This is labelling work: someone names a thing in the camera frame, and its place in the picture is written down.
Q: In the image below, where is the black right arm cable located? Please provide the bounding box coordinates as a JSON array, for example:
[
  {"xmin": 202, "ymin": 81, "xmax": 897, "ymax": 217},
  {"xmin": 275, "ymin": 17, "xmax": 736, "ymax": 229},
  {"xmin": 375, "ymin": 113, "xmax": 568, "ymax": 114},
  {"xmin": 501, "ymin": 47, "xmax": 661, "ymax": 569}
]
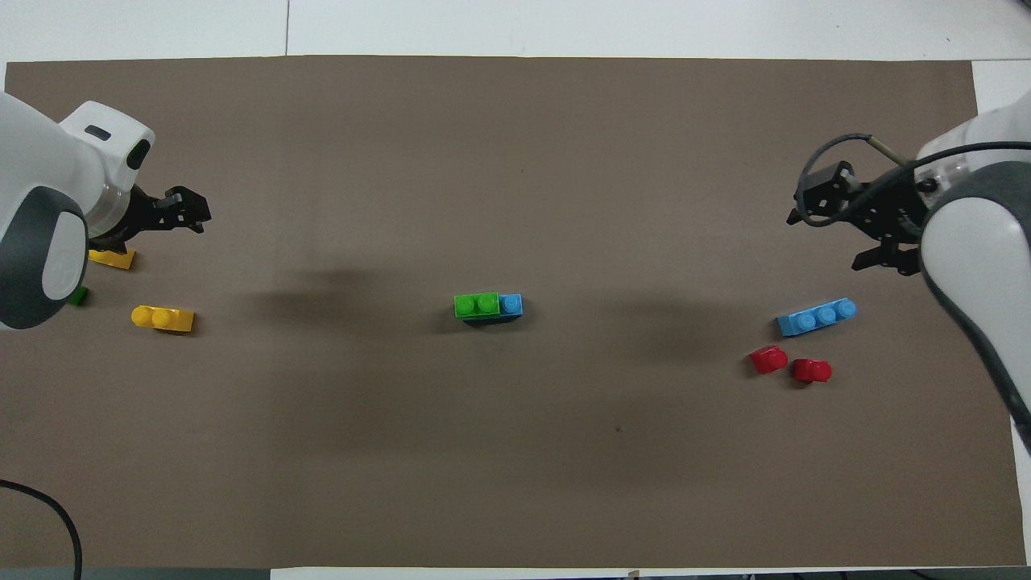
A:
[{"xmin": 791, "ymin": 134, "xmax": 1031, "ymax": 229}]

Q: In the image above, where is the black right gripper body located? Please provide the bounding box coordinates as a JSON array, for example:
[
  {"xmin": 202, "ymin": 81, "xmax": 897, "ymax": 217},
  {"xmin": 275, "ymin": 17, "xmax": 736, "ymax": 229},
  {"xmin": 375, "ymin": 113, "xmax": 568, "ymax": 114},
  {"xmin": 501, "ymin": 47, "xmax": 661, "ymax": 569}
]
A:
[{"xmin": 852, "ymin": 173, "xmax": 935, "ymax": 244}]

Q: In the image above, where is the brown table mat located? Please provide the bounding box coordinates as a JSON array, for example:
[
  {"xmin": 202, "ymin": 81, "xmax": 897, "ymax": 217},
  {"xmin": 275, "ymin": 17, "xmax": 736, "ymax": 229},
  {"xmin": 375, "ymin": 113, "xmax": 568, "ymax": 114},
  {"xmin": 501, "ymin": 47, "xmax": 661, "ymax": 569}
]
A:
[{"xmin": 0, "ymin": 55, "xmax": 1028, "ymax": 569}]

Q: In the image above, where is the blue three-stud toy brick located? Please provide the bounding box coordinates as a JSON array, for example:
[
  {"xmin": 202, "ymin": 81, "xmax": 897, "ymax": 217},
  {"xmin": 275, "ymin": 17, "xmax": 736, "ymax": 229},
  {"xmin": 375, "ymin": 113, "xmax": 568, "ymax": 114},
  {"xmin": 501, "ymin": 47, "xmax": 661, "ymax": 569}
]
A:
[
  {"xmin": 462, "ymin": 293, "xmax": 524, "ymax": 326},
  {"xmin": 776, "ymin": 298, "xmax": 859, "ymax": 338}
]

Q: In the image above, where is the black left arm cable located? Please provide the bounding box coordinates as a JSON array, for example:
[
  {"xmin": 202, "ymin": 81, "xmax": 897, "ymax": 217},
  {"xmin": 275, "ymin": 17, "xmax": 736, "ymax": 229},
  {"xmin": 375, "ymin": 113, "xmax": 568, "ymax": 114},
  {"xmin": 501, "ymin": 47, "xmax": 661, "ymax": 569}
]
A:
[{"xmin": 0, "ymin": 478, "xmax": 85, "ymax": 580}]

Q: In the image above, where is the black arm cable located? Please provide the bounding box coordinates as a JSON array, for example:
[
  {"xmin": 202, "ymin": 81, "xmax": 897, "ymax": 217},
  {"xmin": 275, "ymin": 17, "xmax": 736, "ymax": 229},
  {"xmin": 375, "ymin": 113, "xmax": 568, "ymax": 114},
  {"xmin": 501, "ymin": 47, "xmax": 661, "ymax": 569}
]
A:
[
  {"xmin": 0, "ymin": 478, "xmax": 85, "ymax": 580},
  {"xmin": 791, "ymin": 134, "xmax": 1031, "ymax": 229}
]

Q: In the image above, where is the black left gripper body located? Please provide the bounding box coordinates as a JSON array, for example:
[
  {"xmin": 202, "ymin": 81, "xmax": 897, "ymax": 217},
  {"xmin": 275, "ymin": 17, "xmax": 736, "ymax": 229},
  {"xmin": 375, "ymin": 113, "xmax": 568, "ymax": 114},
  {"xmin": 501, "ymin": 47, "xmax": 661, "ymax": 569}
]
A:
[{"xmin": 87, "ymin": 184, "xmax": 166, "ymax": 251}]

